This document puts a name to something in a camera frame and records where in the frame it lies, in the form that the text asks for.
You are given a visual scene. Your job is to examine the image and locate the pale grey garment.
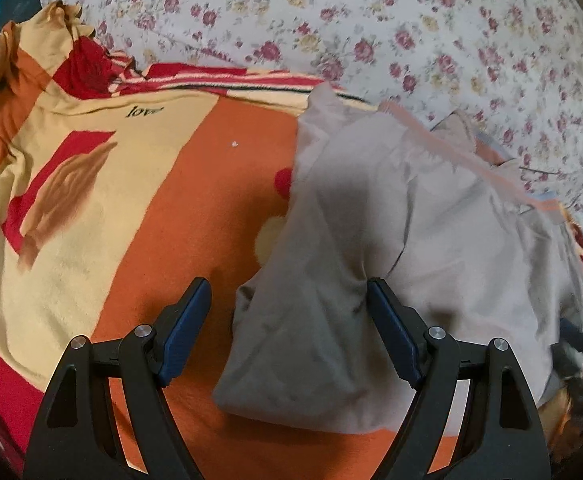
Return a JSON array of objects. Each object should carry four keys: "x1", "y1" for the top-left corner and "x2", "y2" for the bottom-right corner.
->
[{"x1": 211, "y1": 82, "x2": 583, "y2": 435}]

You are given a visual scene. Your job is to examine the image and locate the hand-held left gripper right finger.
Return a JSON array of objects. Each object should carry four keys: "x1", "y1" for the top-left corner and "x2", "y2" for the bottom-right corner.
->
[{"x1": 366, "y1": 277, "x2": 553, "y2": 480}]

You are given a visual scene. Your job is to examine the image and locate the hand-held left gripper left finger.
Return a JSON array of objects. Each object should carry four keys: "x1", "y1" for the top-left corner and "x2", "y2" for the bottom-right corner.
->
[{"x1": 22, "y1": 276, "x2": 212, "y2": 480}]

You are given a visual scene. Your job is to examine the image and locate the orange red cream printed blanket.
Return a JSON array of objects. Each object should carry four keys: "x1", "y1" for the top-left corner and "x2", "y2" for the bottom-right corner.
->
[{"x1": 0, "y1": 2, "x2": 583, "y2": 476}]

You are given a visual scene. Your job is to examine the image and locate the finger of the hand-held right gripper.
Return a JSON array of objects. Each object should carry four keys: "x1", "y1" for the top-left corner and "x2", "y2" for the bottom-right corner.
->
[{"x1": 551, "y1": 316, "x2": 583, "y2": 411}]

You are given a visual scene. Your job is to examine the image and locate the white floral bedsheet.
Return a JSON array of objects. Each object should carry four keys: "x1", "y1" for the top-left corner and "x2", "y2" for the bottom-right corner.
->
[{"x1": 38, "y1": 0, "x2": 583, "y2": 233}]

